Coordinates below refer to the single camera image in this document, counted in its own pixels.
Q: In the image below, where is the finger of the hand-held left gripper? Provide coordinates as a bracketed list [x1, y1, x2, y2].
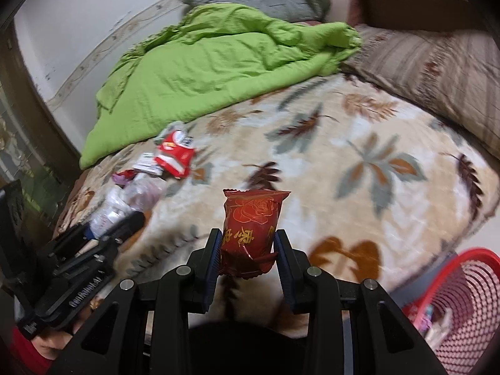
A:
[51, 224, 94, 259]
[55, 211, 146, 279]

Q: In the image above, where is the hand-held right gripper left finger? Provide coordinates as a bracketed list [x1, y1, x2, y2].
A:
[47, 228, 223, 375]

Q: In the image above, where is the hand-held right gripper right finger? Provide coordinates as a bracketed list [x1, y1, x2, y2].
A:
[273, 228, 450, 375]

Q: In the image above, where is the white plastic tube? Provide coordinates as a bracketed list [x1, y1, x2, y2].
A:
[91, 187, 131, 239]

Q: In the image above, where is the red rose-print snack packet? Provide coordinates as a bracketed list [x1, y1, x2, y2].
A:
[220, 188, 292, 280]

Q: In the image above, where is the red plastic mesh basket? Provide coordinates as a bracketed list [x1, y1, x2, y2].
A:
[402, 248, 500, 375]

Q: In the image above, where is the person's left hand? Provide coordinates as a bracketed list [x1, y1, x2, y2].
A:
[34, 318, 81, 362]

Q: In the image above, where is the clear plastic wrapper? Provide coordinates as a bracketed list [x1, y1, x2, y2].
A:
[121, 176, 167, 213]

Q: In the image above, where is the white barcode packet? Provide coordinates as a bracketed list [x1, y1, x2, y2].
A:
[133, 152, 165, 174]

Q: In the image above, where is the red and white snack packet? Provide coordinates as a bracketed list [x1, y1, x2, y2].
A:
[153, 129, 196, 180]

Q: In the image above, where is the leaf-printed blanket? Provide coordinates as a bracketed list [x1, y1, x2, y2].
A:
[55, 72, 497, 340]

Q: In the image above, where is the dark wooden door with glass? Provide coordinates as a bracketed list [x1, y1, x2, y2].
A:
[0, 19, 83, 219]

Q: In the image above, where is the green quilt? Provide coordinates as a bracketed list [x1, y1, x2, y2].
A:
[79, 3, 363, 170]

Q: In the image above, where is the striped beige pillow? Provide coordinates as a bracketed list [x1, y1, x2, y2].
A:
[347, 23, 500, 157]

